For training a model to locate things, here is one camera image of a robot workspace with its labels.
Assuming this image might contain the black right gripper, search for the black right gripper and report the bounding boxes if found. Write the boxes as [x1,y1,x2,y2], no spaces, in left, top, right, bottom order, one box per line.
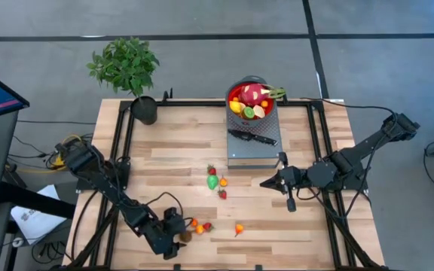
[259,151,308,212]

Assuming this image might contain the black knife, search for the black knife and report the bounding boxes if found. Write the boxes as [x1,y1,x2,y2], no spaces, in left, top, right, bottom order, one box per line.
[228,126,279,147]

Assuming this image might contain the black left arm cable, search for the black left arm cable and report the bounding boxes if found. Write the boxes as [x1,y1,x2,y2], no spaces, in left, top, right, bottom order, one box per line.
[115,156,185,223]

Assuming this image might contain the white paper sheet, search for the white paper sheet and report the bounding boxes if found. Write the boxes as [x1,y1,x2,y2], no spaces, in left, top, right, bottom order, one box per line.
[11,184,68,246]

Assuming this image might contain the black aluminium table frame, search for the black aluminium table frame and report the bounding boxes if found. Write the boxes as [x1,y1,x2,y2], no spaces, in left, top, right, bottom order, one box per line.
[64,87,390,271]

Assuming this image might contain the green potted tree black pot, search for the green potted tree black pot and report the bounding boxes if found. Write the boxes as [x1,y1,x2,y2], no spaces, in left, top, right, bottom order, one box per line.
[87,36,160,126]

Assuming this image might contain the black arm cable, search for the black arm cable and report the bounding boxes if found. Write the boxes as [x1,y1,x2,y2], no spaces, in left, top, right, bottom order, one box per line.
[115,156,185,223]
[299,96,399,219]

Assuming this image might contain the grey perforated metal shelf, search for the grey perforated metal shelf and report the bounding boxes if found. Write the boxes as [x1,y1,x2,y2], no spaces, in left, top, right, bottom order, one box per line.
[225,108,284,170]

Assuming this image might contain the pink toy dragon fruit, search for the pink toy dragon fruit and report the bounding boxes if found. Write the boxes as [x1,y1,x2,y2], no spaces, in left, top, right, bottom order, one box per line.
[238,83,286,107]

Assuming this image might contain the yellow toy lemon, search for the yellow toy lemon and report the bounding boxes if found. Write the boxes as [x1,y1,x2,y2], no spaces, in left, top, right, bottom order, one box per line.
[229,100,245,115]

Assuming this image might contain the black cart frame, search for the black cart frame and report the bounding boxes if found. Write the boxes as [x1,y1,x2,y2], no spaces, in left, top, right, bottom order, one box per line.
[0,180,77,271]

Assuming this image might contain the yellow cable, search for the yellow cable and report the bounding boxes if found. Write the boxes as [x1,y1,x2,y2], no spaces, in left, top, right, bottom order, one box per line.
[15,134,84,175]

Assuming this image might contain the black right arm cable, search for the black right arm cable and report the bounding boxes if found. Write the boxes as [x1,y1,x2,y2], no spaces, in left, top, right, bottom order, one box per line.
[299,96,399,219]

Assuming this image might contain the red collapsible bowl grey rim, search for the red collapsible bowl grey rim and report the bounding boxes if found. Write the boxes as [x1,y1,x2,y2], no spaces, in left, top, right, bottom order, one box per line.
[225,75,280,129]

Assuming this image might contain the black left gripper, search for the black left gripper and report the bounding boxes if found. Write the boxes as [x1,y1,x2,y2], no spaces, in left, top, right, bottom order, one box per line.
[147,206,194,260]

